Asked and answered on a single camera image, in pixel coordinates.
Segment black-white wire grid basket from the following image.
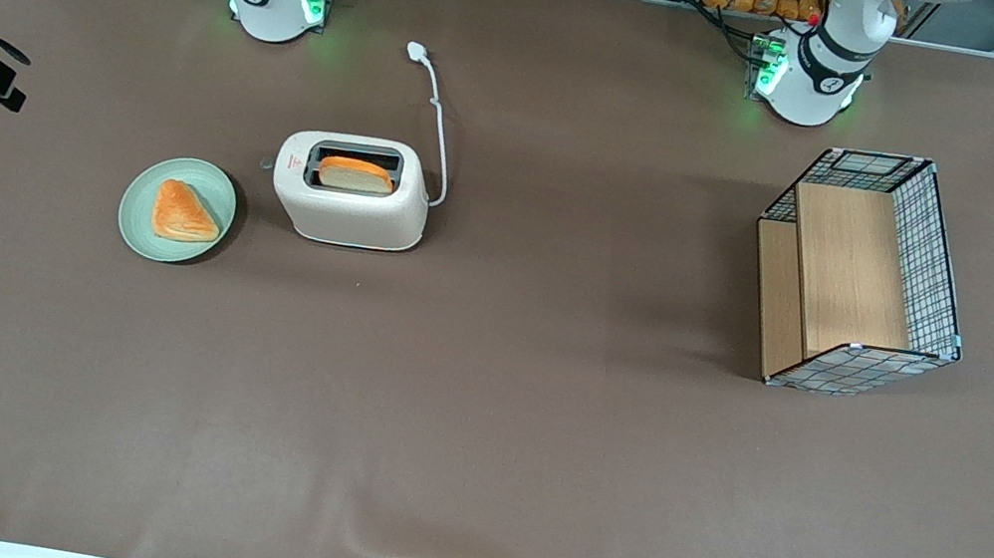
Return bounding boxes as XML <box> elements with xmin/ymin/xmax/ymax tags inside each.
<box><xmin>731</xmin><ymin>134</ymin><xmax>993</xmax><ymax>417</ymax></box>

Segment pale green round plate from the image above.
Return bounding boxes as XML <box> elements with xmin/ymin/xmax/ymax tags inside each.
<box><xmin>112</xmin><ymin>148</ymin><xmax>244</xmax><ymax>273</ymax></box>

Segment toast bread slice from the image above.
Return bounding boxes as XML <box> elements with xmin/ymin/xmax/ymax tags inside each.
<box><xmin>316</xmin><ymin>153</ymin><xmax>398</xmax><ymax>200</ymax></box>

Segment triangular golden pastry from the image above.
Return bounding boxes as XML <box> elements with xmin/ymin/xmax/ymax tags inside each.
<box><xmin>148</xmin><ymin>176</ymin><xmax>228</xmax><ymax>249</ymax></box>

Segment wooden stepped shelf insert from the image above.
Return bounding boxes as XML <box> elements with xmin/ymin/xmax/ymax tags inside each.
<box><xmin>734</xmin><ymin>172</ymin><xmax>935</xmax><ymax>400</ymax></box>

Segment white toaster power cord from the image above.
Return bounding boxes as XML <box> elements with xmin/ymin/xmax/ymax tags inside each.
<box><xmin>381</xmin><ymin>40</ymin><xmax>471</xmax><ymax>210</ymax></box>

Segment cream two-slot toaster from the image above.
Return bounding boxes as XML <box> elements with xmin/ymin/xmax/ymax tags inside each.
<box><xmin>249</xmin><ymin>120</ymin><xmax>440</xmax><ymax>260</ymax></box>

